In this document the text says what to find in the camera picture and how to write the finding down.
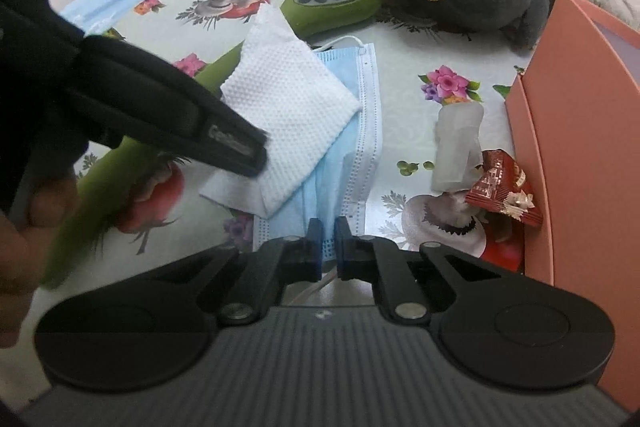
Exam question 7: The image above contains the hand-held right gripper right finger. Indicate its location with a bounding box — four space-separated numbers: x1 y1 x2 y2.
333 216 502 323

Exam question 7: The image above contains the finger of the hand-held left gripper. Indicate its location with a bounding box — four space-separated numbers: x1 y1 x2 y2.
74 34 271 178

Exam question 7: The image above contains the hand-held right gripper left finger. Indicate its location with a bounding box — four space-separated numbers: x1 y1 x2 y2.
145 218 323 326

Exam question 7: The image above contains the blue face mask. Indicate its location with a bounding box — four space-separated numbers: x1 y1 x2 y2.
252 34 384 308

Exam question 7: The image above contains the white dotted cotton towel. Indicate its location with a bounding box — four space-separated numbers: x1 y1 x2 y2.
198 4 364 216

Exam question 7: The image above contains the translucent white plastic pack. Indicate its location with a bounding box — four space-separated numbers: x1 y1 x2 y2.
432 103 487 196

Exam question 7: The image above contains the red snack packet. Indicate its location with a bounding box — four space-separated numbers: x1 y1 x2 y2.
464 149 544 228

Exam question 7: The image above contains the orange cardboard box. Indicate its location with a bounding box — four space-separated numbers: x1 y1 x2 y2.
504 0 640 418

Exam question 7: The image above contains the person's left hand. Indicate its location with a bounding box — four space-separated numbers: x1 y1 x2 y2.
0 177 82 349

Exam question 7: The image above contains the green massage hammer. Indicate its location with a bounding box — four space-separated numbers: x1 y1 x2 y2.
42 0 382 291

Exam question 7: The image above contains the floral printed mat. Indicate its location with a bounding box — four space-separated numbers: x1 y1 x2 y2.
50 0 557 308

